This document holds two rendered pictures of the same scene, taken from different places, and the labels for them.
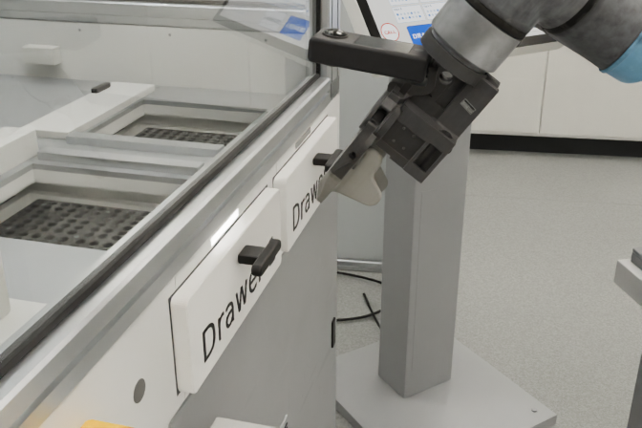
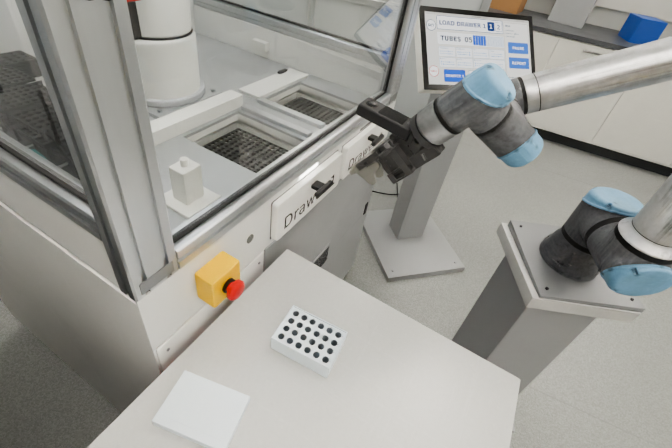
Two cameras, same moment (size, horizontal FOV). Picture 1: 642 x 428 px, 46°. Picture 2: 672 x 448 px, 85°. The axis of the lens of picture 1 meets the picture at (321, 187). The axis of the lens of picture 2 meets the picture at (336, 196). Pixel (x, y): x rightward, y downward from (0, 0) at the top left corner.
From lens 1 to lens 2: 0.18 m
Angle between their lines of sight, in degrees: 17
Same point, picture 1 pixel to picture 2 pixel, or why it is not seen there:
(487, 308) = (453, 206)
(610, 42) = (501, 148)
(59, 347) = (211, 226)
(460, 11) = (429, 114)
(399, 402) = (394, 240)
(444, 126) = (411, 162)
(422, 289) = (418, 195)
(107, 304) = (238, 208)
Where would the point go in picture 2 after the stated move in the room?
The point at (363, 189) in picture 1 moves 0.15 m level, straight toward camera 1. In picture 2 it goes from (369, 177) to (348, 219)
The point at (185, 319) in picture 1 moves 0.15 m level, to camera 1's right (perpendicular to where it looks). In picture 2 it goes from (277, 213) to (342, 232)
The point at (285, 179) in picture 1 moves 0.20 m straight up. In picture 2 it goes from (348, 148) to (361, 78)
